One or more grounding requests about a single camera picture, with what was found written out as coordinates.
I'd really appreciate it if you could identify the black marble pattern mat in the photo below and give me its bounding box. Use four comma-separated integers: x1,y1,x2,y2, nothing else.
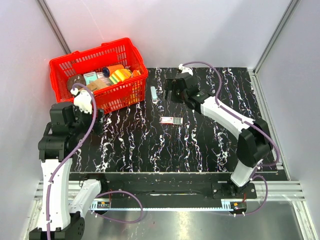
67,66,279,173

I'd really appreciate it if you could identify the red staple box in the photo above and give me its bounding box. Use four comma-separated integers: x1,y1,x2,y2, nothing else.
160,116,183,125

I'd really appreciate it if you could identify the purple cable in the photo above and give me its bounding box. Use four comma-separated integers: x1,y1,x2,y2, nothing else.
182,61,281,216
46,83,144,240

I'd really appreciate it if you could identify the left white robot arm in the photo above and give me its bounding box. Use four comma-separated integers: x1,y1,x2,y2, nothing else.
28,102,109,240

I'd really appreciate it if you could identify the light blue white stapler top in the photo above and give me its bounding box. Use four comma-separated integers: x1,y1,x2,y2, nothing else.
150,86,158,104

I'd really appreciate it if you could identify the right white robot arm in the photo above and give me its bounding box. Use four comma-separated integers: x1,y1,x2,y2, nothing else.
163,72,273,198

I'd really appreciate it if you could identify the orange cylinder bottle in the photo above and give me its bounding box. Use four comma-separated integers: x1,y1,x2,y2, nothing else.
102,64,125,78

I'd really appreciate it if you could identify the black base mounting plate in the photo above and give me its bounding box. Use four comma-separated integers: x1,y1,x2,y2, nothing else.
78,172,257,200

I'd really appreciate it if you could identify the brown round sponge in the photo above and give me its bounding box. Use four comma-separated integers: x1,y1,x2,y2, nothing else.
66,74,87,92

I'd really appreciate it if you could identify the red plastic shopping basket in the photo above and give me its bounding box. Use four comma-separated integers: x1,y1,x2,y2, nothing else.
49,37,148,113

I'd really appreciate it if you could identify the brown cardboard box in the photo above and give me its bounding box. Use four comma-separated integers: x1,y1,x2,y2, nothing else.
86,78,111,92

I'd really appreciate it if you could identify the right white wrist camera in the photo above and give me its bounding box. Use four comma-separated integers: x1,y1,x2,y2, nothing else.
178,63,193,76

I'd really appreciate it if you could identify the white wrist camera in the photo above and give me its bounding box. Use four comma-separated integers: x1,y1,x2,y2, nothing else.
70,87,93,114
178,63,193,76

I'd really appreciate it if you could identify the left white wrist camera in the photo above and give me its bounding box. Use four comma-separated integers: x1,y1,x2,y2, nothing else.
70,87,93,114

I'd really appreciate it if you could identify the teal small box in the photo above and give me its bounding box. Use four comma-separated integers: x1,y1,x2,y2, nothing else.
83,71,98,85

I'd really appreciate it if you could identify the orange small packet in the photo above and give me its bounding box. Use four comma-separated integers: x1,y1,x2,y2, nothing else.
131,69,141,78

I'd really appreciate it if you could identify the yellow green striped sponge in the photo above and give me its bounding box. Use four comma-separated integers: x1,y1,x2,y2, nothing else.
109,68,132,84

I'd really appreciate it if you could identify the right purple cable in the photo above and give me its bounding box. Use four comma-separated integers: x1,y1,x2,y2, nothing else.
182,61,281,216

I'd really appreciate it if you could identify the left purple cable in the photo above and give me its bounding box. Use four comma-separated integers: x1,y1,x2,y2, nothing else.
46,83,144,240

